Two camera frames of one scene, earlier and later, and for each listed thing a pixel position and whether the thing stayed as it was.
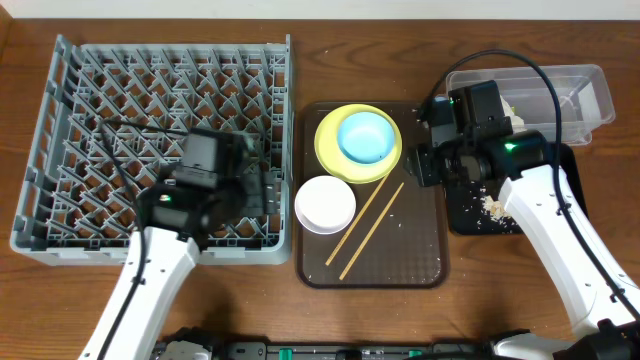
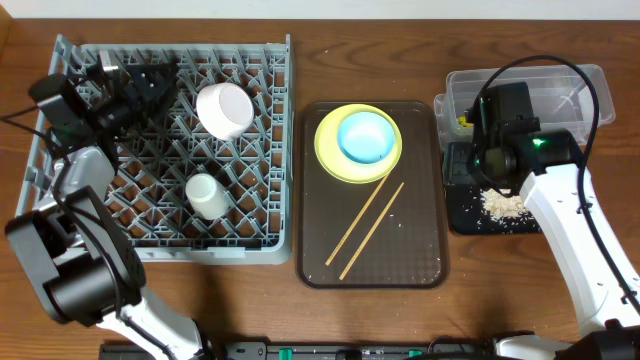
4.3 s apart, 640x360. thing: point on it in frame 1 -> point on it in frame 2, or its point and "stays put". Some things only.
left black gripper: (267, 192) -> (138, 86)
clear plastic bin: (584, 94) stays put
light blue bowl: (366, 137) stays put
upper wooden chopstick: (358, 218) stays put
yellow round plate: (329, 154) stays put
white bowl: (325, 204) -> (225, 110)
